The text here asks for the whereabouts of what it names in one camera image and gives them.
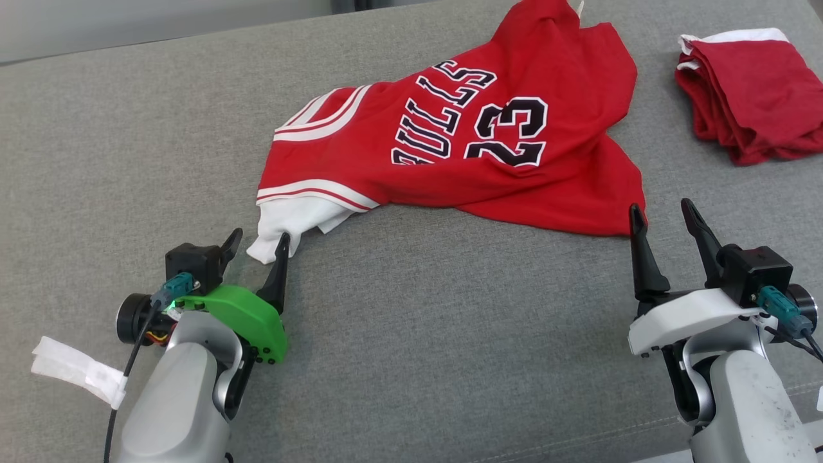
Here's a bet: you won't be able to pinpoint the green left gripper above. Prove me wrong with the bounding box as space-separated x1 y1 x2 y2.
177 228 291 365

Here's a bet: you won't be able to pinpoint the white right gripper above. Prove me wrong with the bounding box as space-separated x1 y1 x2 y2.
628 198 766 358

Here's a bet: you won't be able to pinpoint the red shorts with white stripe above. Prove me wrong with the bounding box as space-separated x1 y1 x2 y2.
675 28 823 167

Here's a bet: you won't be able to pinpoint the red Bulls 23 jersey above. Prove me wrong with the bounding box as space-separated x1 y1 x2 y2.
246 0 647 264

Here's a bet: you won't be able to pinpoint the white tape label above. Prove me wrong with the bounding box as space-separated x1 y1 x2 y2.
31 336 128 410

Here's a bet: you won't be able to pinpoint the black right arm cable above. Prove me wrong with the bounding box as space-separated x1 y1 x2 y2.
755 286 823 361

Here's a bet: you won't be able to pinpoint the grey partition post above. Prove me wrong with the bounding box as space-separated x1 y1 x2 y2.
331 0 412 12

